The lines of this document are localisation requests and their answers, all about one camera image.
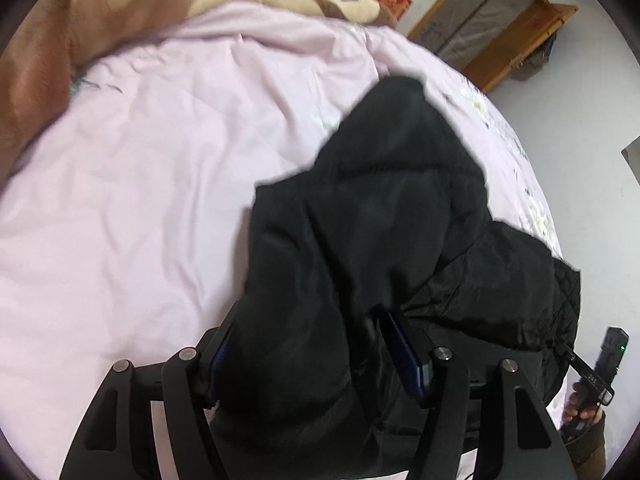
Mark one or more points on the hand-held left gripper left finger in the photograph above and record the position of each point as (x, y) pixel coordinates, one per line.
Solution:
(219, 360)

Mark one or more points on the person's right forearm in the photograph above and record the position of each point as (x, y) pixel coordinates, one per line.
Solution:
(587, 442)

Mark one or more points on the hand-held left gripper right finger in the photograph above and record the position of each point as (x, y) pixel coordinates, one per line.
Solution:
(407, 360)

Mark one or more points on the person's right hand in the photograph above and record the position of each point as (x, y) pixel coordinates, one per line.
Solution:
(582, 405)

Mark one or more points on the brown beige fleece blanket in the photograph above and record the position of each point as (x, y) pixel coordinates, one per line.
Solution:
(65, 15)

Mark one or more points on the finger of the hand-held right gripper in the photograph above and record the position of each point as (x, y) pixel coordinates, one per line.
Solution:
(587, 375)

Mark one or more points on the black puffer jacket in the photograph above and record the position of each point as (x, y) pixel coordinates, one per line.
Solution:
(380, 240)

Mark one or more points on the grey square floor patch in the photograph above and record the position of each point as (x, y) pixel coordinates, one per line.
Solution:
(632, 157)

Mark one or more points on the pink floral bed sheet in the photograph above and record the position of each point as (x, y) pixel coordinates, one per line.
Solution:
(150, 185)

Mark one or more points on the red gift box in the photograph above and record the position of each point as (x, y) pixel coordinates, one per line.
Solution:
(392, 2)

